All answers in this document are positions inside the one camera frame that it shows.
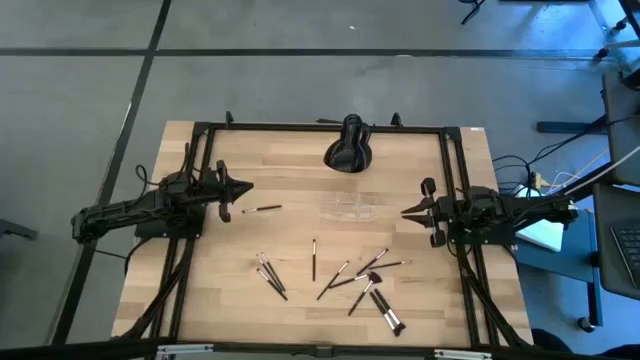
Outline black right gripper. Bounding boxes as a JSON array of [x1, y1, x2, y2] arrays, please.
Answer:
[[401, 177, 456, 249]]

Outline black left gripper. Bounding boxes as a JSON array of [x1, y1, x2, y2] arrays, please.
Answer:
[[199, 159, 255, 224]]

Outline clear acrylic brush organizer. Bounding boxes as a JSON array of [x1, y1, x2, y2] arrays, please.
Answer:
[[318, 192, 380, 222]]

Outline large black silver makeup brush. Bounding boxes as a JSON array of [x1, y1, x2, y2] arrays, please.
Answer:
[[368, 291, 403, 338], [373, 288, 407, 334]]

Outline black fan makeup brush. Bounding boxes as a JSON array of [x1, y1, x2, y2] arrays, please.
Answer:
[[347, 271, 384, 317]]

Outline white flat box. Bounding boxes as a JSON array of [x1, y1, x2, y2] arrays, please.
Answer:
[[515, 218, 567, 253]]

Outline blue side desk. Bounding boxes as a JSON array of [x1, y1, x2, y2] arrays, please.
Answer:
[[512, 207, 604, 329]]

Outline blue floor bar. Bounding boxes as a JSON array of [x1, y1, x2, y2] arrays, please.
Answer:
[[536, 119, 609, 135]]

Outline black diagonal beam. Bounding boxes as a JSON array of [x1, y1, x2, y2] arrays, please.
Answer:
[[562, 159, 640, 201]]

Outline black gantry bar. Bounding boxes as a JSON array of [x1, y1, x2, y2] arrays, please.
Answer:
[[0, 338, 640, 360]]

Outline dark grey desk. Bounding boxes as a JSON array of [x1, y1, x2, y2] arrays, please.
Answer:
[[592, 182, 640, 301]]

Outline black chair leg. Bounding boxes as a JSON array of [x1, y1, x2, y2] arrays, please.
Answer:
[[458, 0, 487, 26]]

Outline black keyboard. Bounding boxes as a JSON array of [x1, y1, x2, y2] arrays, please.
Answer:
[[610, 224, 640, 290]]

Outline grey panel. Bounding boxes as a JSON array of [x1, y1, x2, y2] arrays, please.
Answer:
[[601, 71, 640, 187]]

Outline dark furniture foot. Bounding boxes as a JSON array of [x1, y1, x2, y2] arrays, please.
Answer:
[[0, 217, 40, 242]]

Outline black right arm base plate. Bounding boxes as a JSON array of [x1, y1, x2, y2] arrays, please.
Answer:
[[447, 199, 519, 247]]

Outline black aluminium table frame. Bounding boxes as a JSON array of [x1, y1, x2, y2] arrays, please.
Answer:
[[112, 110, 535, 351]]

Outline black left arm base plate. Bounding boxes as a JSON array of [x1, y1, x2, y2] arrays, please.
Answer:
[[133, 198, 207, 240]]

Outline black power cable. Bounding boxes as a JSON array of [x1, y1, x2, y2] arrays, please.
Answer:
[[92, 237, 151, 276]]

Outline silver bracket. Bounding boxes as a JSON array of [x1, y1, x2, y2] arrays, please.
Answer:
[[433, 348, 494, 360], [155, 342, 215, 360]]

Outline white cable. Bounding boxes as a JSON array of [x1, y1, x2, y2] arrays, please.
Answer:
[[549, 144, 640, 196]]

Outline light metal frame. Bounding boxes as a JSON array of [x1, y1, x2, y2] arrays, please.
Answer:
[[588, 0, 640, 76]]

